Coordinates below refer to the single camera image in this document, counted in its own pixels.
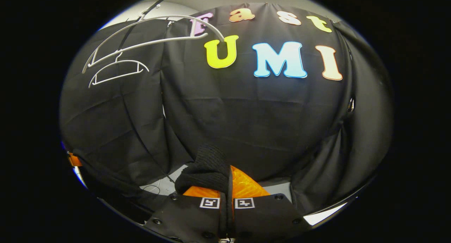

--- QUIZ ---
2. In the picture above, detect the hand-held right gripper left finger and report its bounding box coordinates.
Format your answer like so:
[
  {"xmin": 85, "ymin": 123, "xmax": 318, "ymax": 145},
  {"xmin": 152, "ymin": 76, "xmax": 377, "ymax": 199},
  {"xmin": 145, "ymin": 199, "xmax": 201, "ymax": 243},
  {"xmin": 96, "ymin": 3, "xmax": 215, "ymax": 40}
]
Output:
[{"xmin": 144, "ymin": 166, "xmax": 232, "ymax": 242}]

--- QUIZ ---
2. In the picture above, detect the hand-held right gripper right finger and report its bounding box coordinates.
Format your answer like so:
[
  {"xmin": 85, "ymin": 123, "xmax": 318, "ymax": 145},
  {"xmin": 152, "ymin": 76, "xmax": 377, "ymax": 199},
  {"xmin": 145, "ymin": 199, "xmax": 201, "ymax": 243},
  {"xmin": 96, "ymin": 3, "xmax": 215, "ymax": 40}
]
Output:
[{"xmin": 231, "ymin": 164, "xmax": 313, "ymax": 242}]

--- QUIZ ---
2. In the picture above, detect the black knit garment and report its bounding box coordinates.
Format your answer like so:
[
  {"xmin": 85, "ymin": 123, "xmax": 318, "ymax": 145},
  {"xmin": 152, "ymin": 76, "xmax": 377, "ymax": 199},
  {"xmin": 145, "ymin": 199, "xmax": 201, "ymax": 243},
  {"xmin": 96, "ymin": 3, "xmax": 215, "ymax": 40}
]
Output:
[{"xmin": 76, "ymin": 143, "xmax": 232, "ymax": 224}]

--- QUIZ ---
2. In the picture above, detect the white clothes hanger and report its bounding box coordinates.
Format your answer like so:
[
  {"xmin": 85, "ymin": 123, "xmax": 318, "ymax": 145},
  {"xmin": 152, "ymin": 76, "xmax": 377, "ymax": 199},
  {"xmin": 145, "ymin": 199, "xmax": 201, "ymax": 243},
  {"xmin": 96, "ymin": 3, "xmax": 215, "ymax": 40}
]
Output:
[
  {"xmin": 82, "ymin": 15, "xmax": 226, "ymax": 74},
  {"xmin": 88, "ymin": 60, "xmax": 150, "ymax": 88}
]

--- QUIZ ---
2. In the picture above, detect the black metal clothes rack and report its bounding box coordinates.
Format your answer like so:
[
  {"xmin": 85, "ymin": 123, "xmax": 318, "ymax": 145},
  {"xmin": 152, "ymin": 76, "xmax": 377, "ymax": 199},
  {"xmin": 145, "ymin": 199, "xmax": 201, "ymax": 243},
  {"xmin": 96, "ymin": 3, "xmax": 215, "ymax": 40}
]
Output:
[{"xmin": 116, "ymin": 0, "xmax": 182, "ymax": 60}]

